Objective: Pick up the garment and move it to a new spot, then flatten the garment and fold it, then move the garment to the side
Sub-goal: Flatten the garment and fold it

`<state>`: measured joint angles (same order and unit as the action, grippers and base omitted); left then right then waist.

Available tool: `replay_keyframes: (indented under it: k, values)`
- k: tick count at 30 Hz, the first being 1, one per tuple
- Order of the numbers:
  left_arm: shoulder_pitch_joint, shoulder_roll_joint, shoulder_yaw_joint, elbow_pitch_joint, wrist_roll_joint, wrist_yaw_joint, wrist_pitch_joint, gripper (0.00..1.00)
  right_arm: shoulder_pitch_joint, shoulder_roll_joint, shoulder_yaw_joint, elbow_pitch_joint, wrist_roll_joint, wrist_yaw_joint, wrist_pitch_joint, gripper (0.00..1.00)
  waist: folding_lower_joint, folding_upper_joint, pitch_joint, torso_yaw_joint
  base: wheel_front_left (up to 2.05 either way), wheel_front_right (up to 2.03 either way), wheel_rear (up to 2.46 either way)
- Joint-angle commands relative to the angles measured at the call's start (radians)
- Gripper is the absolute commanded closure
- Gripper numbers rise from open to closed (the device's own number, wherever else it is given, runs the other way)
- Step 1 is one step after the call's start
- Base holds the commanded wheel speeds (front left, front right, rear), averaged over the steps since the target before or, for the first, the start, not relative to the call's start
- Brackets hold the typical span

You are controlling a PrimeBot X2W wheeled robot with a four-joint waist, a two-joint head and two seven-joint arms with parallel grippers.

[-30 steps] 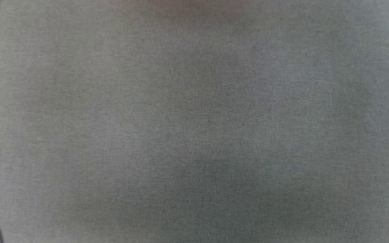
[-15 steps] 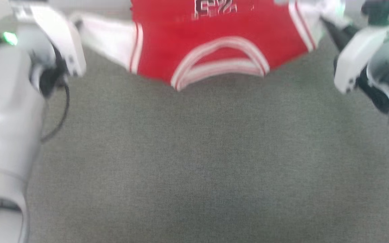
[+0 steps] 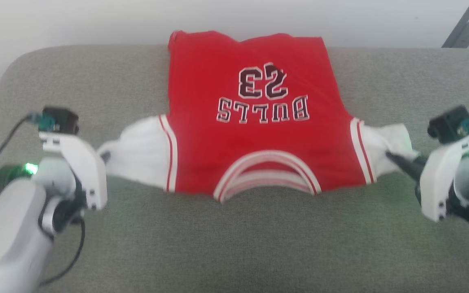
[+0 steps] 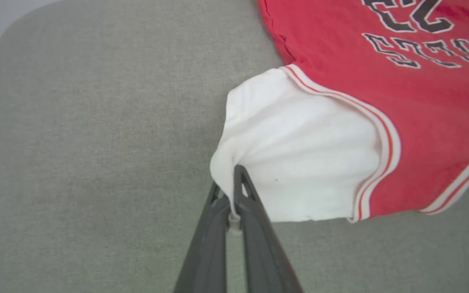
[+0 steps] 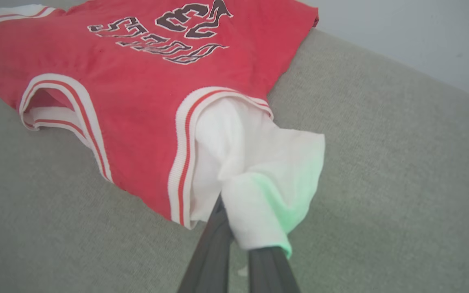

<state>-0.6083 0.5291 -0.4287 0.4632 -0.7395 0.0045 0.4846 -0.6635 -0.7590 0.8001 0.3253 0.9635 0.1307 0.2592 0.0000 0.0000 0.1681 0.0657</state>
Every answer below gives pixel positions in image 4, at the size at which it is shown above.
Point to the grey fabric sofa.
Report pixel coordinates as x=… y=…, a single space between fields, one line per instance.
x=88 y=162

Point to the red and white basketball jersey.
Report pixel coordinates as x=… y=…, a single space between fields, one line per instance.
x=340 y=122

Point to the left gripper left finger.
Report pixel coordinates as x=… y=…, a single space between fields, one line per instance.
x=206 y=252

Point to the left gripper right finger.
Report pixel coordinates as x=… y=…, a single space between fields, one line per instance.
x=263 y=252

